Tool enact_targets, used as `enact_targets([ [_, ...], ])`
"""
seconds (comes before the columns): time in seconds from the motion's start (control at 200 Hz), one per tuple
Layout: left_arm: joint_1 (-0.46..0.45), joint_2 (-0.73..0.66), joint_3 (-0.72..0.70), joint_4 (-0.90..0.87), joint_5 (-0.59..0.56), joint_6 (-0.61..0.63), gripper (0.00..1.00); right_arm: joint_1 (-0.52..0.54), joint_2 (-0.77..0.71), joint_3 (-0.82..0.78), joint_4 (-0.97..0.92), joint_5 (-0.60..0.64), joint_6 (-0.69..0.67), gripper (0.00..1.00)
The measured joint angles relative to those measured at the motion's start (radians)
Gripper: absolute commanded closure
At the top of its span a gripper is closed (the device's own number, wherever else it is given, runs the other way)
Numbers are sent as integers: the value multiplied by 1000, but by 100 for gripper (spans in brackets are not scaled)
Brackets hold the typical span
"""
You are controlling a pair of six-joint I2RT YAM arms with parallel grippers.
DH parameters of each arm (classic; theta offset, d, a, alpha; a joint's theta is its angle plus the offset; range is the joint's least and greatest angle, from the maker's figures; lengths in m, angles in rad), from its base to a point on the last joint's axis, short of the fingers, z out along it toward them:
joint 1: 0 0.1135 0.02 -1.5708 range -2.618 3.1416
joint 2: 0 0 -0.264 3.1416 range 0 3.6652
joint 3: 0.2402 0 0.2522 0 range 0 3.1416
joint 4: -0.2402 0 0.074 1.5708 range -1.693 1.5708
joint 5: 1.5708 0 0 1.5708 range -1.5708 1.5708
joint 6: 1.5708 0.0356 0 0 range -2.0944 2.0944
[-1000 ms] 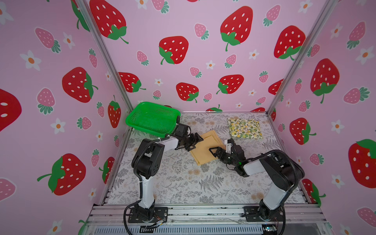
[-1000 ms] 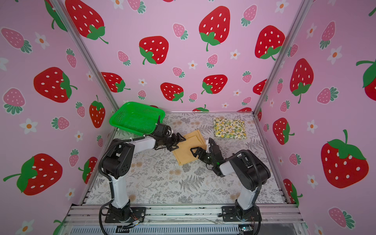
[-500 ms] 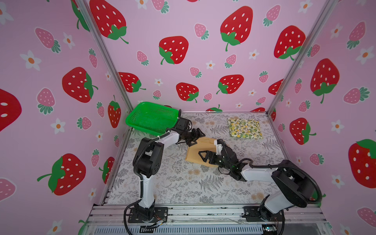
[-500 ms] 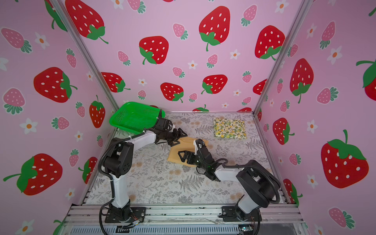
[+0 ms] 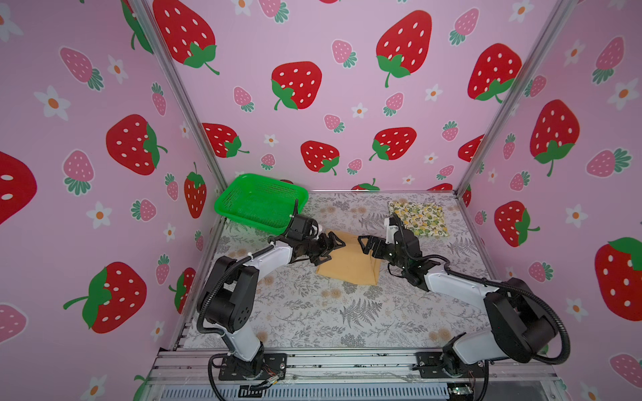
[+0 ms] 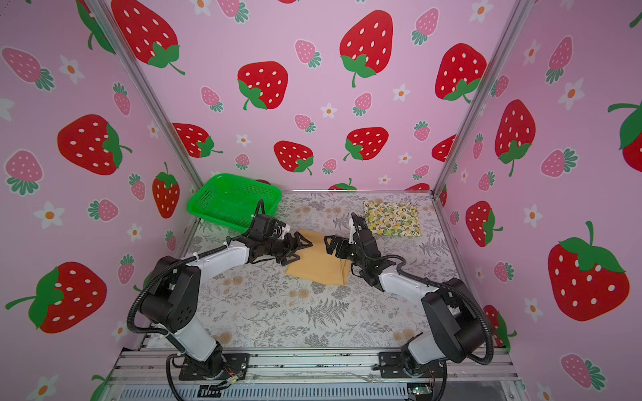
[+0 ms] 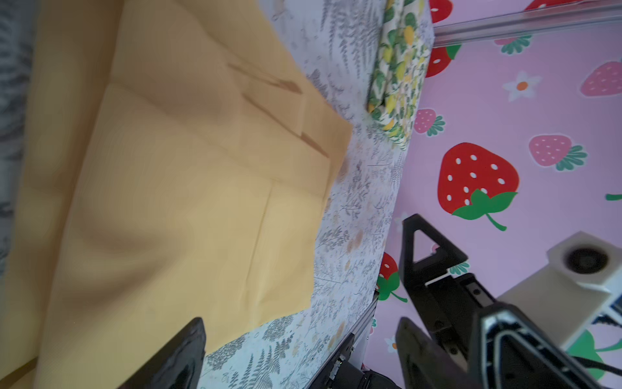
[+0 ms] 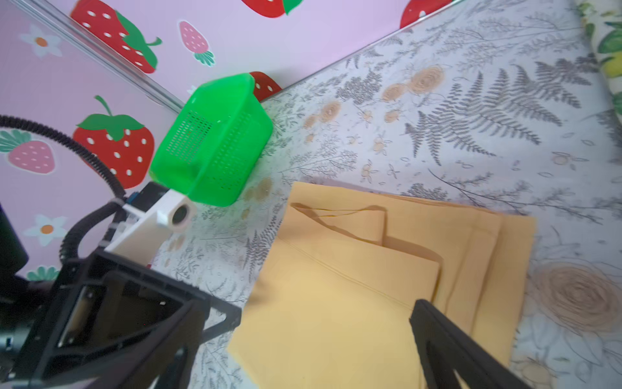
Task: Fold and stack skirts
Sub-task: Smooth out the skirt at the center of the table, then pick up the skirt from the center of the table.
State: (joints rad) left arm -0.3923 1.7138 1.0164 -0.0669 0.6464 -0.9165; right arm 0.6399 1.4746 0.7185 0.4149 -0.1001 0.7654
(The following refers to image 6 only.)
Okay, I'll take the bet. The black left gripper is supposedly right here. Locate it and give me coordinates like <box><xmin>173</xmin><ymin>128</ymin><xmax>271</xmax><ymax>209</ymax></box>
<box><xmin>261</xmin><ymin>231</ymin><xmax>313</xmax><ymax>266</ymax></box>

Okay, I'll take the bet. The tan skirt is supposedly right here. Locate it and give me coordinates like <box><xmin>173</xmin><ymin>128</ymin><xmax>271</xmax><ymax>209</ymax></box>
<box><xmin>285</xmin><ymin>230</ymin><xmax>350</xmax><ymax>286</ymax></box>

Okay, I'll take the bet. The lemon print skirt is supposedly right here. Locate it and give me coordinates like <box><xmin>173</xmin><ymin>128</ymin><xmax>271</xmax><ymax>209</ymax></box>
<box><xmin>364</xmin><ymin>202</ymin><xmax>421</xmax><ymax>237</ymax></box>

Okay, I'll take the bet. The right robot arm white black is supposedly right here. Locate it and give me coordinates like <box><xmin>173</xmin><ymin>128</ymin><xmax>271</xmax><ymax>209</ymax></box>
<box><xmin>324</xmin><ymin>228</ymin><xmax>494</xmax><ymax>375</ymax></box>

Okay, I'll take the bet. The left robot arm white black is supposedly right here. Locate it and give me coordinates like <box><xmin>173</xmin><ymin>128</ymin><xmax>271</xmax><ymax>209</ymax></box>
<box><xmin>127</xmin><ymin>215</ymin><xmax>313</xmax><ymax>364</ymax></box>

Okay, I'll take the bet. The green plastic basket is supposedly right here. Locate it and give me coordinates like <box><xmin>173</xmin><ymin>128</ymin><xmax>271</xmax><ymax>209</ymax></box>
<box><xmin>186</xmin><ymin>174</ymin><xmax>283</xmax><ymax>232</ymax></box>

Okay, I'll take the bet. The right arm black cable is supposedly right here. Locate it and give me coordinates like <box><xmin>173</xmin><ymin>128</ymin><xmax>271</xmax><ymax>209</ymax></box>
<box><xmin>350</xmin><ymin>211</ymin><xmax>495</xmax><ymax>401</ymax></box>

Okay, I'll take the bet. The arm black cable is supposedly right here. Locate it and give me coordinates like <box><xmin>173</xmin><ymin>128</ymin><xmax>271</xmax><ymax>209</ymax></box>
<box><xmin>126</xmin><ymin>199</ymin><xmax>274</xmax><ymax>401</ymax></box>
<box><xmin>350</xmin><ymin>211</ymin><xmax>495</xmax><ymax>401</ymax></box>

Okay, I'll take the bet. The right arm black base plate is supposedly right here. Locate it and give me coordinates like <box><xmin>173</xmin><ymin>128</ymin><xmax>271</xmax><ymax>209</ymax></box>
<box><xmin>372</xmin><ymin>352</ymin><xmax>447</xmax><ymax>379</ymax></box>

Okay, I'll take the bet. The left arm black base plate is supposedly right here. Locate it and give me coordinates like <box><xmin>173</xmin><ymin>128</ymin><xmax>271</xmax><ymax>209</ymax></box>
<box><xmin>179</xmin><ymin>353</ymin><xmax>250</xmax><ymax>382</ymax></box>

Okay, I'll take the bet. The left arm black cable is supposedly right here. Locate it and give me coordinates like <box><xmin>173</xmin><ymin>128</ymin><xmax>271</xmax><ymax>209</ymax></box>
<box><xmin>126</xmin><ymin>199</ymin><xmax>274</xmax><ymax>401</ymax></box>

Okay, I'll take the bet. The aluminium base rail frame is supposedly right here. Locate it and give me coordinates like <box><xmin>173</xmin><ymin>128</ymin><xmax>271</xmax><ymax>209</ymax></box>
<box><xmin>94</xmin><ymin>349</ymin><xmax>529</xmax><ymax>400</ymax></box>

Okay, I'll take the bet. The aluminium corner post right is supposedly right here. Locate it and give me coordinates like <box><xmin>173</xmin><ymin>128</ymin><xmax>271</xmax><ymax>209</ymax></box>
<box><xmin>431</xmin><ymin>0</ymin><xmax>535</xmax><ymax>200</ymax></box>

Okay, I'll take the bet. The aluminium corner post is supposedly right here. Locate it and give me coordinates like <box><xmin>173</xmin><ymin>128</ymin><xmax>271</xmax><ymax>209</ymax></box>
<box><xmin>87</xmin><ymin>0</ymin><xmax>203</xmax><ymax>189</ymax></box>
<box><xmin>431</xmin><ymin>0</ymin><xmax>535</xmax><ymax>200</ymax></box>

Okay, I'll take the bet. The aluminium corner post left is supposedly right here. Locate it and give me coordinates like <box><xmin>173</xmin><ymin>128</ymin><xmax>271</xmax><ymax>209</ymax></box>
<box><xmin>87</xmin><ymin>0</ymin><xmax>203</xmax><ymax>189</ymax></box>

